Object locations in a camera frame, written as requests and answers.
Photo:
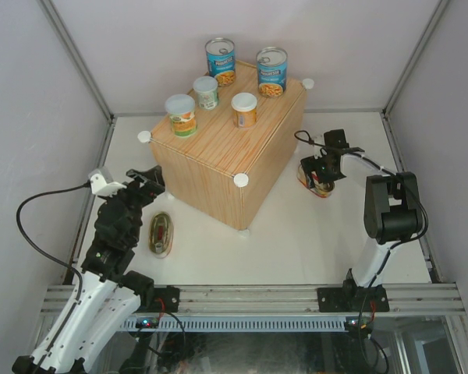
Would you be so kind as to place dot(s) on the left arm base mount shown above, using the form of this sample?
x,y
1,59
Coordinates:
x,y
160,299

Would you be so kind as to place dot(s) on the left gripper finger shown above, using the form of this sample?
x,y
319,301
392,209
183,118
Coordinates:
x,y
135,177
153,179

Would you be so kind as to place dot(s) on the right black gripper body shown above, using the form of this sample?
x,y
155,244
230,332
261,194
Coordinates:
x,y
331,174

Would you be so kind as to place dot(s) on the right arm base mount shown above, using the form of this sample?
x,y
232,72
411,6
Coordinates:
x,y
338,299

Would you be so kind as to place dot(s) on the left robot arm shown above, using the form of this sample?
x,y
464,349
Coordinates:
x,y
106,292

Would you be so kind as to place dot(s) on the wooden cube counter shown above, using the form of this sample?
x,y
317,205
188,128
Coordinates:
x,y
222,170

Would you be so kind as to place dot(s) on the blue soup can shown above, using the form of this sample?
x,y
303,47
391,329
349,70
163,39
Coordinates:
x,y
272,67
221,60

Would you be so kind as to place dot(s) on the green can white lid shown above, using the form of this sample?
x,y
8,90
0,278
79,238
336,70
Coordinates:
x,y
206,90

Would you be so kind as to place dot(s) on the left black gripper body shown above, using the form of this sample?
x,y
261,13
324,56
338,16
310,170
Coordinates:
x,y
135,199

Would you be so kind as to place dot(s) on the grey slotted cable duct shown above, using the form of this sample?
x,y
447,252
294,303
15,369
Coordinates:
x,y
236,324

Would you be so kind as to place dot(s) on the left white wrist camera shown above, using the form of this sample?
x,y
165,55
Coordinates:
x,y
102,184

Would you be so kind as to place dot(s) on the oval sardine tin left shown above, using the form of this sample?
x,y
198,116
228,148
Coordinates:
x,y
160,235

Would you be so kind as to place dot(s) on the oval red sardine tin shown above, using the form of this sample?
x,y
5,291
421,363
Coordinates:
x,y
322,190

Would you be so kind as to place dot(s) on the yellow can white lid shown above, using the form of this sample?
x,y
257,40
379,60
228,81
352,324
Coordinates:
x,y
181,114

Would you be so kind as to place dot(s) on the tan can white lid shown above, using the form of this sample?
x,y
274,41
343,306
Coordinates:
x,y
244,107

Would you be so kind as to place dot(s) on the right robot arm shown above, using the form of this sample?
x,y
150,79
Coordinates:
x,y
392,213

